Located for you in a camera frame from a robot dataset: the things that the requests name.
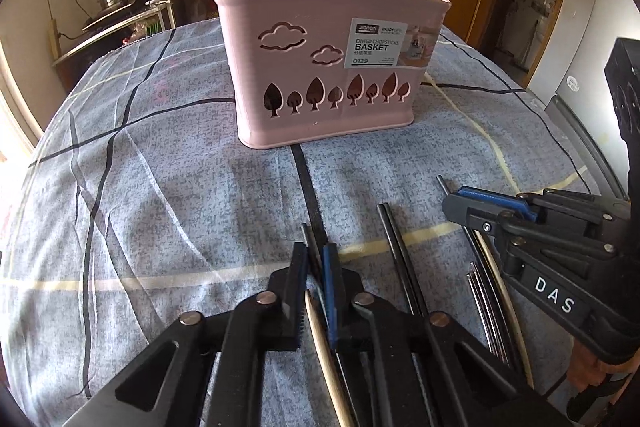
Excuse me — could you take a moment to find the person's right hand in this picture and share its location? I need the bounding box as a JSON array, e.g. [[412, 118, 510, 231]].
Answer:
[[567, 339, 640, 408]]

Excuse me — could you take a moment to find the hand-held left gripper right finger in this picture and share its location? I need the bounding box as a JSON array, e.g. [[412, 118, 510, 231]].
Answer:
[[322, 243, 566, 427]]

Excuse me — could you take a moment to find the wall power strip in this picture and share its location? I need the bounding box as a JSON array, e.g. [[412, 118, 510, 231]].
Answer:
[[47, 19, 62, 58]]

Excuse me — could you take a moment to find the pink plastic chopstick basket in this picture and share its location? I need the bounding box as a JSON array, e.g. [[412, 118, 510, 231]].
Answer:
[[210, 0, 451, 151]]

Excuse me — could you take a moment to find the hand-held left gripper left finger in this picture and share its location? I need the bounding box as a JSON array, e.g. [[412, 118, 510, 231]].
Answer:
[[62, 242, 308, 427]]

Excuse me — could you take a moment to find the steel stove shelf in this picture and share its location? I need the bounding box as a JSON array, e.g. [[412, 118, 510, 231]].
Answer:
[[52, 4, 168, 70]]

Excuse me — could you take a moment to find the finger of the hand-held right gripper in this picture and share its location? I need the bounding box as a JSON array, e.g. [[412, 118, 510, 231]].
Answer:
[[441, 195, 627, 266], [459, 186, 629, 229]]

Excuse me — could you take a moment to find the silver refrigerator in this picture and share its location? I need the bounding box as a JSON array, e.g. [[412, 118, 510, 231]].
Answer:
[[525, 0, 640, 202]]

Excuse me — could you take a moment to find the black induction cooker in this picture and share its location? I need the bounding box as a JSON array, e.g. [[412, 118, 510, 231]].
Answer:
[[82, 2, 166, 32]]

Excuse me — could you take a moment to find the wooden chopstick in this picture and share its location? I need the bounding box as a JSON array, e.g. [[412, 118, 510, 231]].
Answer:
[[471, 231, 529, 381], [304, 289, 357, 427]]

